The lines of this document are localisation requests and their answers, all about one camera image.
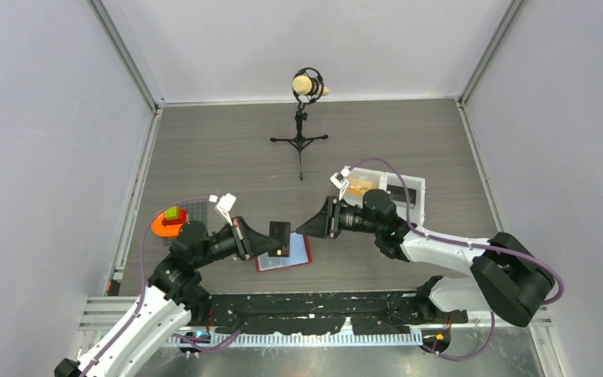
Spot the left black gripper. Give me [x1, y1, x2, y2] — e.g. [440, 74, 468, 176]
[194, 215, 280, 268]

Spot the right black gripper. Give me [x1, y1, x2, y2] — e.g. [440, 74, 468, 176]
[297, 196, 382, 240]

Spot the black credit card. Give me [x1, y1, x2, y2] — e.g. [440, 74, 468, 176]
[268, 221, 291, 258]
[386, 185, 417, 207]

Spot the red card holder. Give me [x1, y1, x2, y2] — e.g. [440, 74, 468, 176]
[254, 232, 314, 273]

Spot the orange credit card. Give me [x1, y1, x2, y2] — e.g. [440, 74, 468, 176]
[346, 178, 379, 197]

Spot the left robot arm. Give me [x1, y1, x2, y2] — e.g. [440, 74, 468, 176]
[53, 216, 281, 376]

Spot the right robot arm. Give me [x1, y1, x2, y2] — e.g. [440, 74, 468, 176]
[296, 189, 565, 327]

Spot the grey studded baseplate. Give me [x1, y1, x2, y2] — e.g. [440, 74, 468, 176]
[180, 201, 208, 225]

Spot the white two-compartment tray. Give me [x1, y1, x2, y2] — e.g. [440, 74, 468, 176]
[343, 168, 426, 225]

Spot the red toy block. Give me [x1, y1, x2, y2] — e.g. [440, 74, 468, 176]
[162, 207, 187, 226]

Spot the black microphone tripod stand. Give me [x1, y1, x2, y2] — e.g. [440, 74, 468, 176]
[270, 67, 329, 181]

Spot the orange curved plastic piece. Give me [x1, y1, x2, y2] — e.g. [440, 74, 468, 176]
[150, 210, 187, 239]

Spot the green toy block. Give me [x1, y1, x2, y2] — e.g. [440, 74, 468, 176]
[163, 206, 180, 221]

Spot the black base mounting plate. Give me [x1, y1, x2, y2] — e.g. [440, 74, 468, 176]
[190, 291, 468, 335]

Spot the beige microphone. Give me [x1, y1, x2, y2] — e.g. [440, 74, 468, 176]
[291, 75, 330, 97]

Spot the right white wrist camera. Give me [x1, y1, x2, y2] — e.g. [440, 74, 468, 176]
[330, 167, 351, 200]

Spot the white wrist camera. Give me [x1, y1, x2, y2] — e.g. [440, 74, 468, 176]
[208, 193, 236, 225]
[330, 167, 351, 200]

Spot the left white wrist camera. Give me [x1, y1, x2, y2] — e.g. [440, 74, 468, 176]
[208, 193, 236, 225]

